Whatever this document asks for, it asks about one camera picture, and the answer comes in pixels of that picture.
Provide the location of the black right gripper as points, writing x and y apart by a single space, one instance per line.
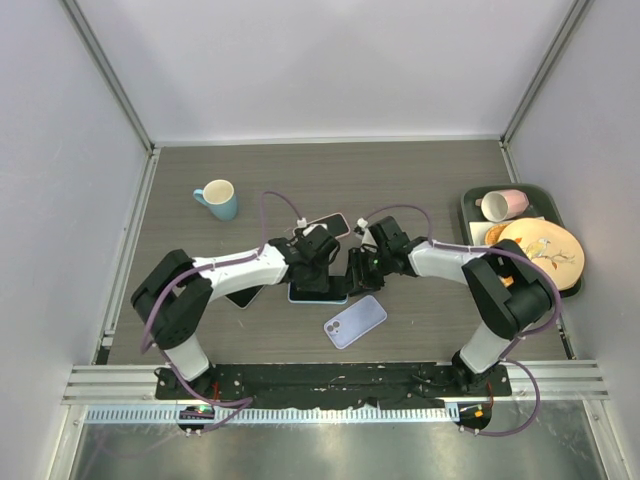
359 280

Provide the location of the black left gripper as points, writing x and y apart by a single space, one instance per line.
319 285

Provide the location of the pink phone case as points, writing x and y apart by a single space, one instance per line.
305 230

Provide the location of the light blue phone case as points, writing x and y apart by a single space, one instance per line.
320 301

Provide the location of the silver edged black smartphone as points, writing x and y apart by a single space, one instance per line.
242 299

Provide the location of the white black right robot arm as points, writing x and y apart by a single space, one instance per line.
510 292

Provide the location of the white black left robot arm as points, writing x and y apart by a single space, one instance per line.
172 299

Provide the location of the lavender phone case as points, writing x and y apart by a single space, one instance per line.
354 322

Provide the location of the blue ceramic mug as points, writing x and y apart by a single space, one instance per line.
219 197

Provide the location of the woven orange plate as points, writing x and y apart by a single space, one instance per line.
492 236

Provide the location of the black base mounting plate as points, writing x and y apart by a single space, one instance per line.
334 386

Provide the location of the pink white mug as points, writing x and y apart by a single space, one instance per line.
500 205

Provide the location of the dark green tray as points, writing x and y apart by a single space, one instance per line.
527 215

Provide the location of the yellow bird plate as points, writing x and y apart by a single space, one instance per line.
549 246

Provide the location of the perforated white cable tray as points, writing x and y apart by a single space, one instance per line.
204 414

